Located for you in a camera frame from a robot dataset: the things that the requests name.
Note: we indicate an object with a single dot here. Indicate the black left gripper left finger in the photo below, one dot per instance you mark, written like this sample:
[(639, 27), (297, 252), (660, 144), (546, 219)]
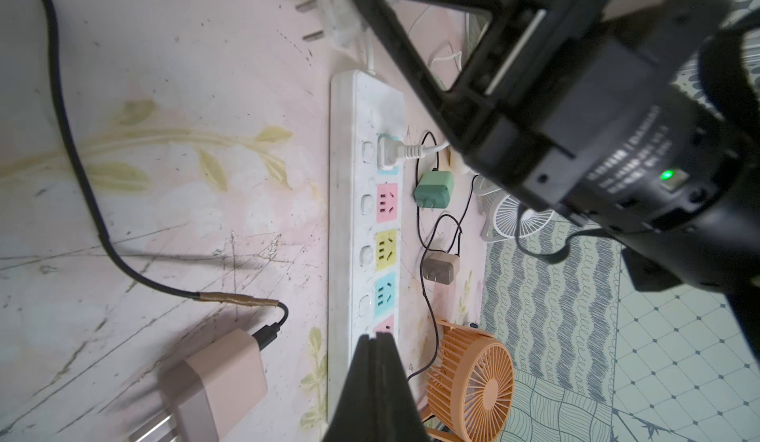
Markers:
[(354, 418)]

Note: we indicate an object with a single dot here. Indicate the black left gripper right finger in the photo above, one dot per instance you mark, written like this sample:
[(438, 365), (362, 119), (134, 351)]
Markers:
[(397, 416)]

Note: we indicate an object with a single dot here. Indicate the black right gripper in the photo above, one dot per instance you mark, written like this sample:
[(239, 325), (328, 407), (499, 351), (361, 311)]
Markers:
[(646, 125)]

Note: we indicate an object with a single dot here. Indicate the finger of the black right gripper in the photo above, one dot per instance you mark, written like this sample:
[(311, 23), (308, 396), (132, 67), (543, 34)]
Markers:
[(475, 44)]

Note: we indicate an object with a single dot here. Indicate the white power strip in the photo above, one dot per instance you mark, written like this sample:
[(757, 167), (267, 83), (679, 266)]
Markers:
[(365, 210)]

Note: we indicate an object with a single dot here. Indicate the pink usb charger plug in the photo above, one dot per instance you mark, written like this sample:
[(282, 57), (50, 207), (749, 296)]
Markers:
[(208, 393)]

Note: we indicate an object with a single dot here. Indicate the brown usb charger plug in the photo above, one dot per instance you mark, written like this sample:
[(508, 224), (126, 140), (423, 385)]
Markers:
[(441, 267)]

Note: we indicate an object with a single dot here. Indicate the white two-pin fan plug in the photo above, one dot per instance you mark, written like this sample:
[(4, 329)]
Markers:
[(341, 23)]

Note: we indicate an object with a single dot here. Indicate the green usb charger plug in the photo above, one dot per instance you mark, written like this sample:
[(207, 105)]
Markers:
[(434, 190)]

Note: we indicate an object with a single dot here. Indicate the orange desk fan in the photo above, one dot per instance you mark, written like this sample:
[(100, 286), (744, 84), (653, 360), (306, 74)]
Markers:
[(471, 390)]

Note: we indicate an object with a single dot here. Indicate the small white desk fan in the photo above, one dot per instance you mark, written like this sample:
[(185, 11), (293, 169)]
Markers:
[(501, 211)]

